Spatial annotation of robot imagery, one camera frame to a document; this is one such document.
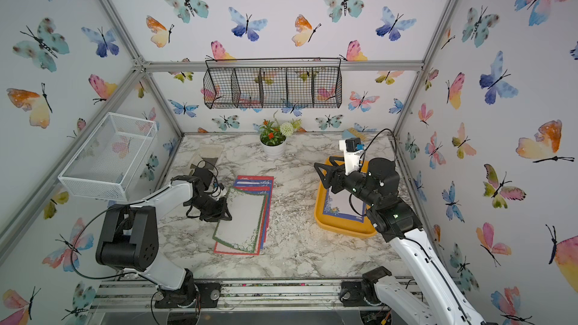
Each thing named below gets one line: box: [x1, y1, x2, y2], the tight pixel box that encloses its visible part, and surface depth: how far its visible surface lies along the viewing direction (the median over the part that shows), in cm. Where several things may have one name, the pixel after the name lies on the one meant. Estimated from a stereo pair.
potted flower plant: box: [258, 110, 302, 158], surface depth 103 cm
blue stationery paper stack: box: [322, 186, 367, 224], surface depth 95 cm
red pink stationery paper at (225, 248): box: [213, 194, 269, 256], surface depth 84 cm
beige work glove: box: [199, 143, 224, 171], surface depth 113 cm
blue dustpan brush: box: [341, 127, 368, 142], surface depth 124 cm
